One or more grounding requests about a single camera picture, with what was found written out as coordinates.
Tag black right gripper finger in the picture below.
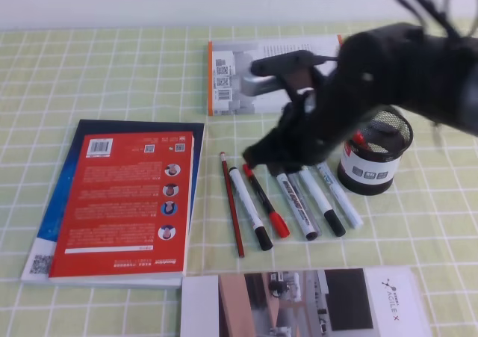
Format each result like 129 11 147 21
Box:
243 140 269 169

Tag black mesh pen holder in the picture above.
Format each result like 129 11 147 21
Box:
337 107 413 196

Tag white Agilex brochure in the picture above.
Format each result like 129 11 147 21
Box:
180 266 432 337

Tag red pencil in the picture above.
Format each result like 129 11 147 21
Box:
220 152 245 258

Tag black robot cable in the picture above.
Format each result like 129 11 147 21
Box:
388 0 477 39

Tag red and black marker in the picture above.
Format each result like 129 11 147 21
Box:
243 164 290 238

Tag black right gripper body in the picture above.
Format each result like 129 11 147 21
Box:
257 90 359 173

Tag red cover book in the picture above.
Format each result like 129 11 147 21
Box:
49 132 194 281

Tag white book with orange spine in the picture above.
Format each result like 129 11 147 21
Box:
208 34 343 116

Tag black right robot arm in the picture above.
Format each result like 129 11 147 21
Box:
243 23 477 173

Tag white marker black caps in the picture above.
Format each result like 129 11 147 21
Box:
299 167 346 237

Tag slim white paint pen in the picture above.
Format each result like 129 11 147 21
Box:
317 162 363 229

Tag red ballpoint pen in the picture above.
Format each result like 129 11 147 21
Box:
353 132 370 149

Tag dark blue book underneath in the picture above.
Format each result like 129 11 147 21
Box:
21 119 205 285

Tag black capped whiteboard marker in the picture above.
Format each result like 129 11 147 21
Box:
276 173 318 241

